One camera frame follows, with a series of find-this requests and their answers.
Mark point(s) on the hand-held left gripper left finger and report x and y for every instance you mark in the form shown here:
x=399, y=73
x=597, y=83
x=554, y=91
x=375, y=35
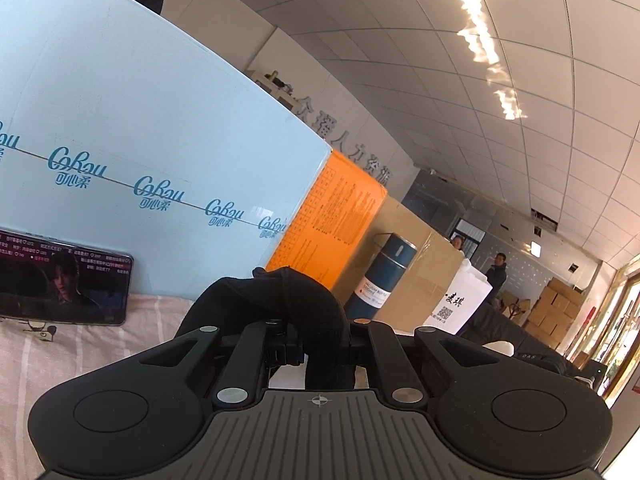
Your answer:
x=277, y=346

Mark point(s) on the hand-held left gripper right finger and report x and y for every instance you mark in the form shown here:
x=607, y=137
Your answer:
x=372, y=345

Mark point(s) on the black garment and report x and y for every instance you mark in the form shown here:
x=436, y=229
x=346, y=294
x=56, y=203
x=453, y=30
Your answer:
x=310, y=305

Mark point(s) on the white garment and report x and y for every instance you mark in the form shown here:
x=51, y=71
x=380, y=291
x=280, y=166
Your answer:
x=499, y=347

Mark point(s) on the stack of cardboard boxes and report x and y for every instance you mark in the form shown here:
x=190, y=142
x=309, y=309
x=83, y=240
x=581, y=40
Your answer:
x=552, y=310

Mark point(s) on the dark blue vacuum bottle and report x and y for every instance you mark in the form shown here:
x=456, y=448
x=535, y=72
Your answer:
x=380, y=280

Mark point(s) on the black leather sofa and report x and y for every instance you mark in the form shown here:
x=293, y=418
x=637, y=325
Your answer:
x=505, y=327

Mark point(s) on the brown cardboard box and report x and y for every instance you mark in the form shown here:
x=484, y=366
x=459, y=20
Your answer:
x=425, y=265

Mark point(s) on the white tote bag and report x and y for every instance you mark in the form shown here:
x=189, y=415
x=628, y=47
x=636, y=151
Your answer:
x=457, y=297

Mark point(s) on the orange printed box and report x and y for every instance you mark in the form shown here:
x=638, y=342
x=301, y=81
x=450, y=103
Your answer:
x=330, y=220

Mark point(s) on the ceiling air vent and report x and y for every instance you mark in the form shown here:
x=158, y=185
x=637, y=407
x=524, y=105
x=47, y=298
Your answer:
x=544, y=219

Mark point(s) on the cartoon printed bedsheet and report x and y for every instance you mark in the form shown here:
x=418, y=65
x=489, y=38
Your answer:
x=100, y=340

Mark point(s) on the black smartphone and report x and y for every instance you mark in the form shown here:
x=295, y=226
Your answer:
x=65, y=280

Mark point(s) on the light blue printed carton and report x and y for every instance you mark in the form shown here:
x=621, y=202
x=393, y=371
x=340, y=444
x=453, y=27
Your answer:
x=125, y=125

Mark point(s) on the beige wall cabinet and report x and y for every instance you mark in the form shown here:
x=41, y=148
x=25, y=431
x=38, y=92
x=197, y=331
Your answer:
x=272, y=87

